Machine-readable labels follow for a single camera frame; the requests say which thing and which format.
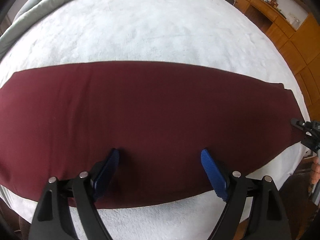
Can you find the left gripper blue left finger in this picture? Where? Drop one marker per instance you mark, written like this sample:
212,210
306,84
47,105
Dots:
102,173

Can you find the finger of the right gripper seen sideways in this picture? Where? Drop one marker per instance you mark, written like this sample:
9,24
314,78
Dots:
297,123

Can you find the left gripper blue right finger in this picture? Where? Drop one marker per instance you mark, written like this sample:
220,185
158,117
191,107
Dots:
215,176

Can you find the maroon pants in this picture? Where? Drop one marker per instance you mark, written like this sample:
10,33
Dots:
61,120

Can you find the person's right hand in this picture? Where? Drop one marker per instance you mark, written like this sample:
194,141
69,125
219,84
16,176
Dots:
314,173

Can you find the orange wooden desk cabinet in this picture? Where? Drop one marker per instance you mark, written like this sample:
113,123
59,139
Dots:
299,47

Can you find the grey-green quilt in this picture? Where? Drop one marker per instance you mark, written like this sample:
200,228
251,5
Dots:
28,15

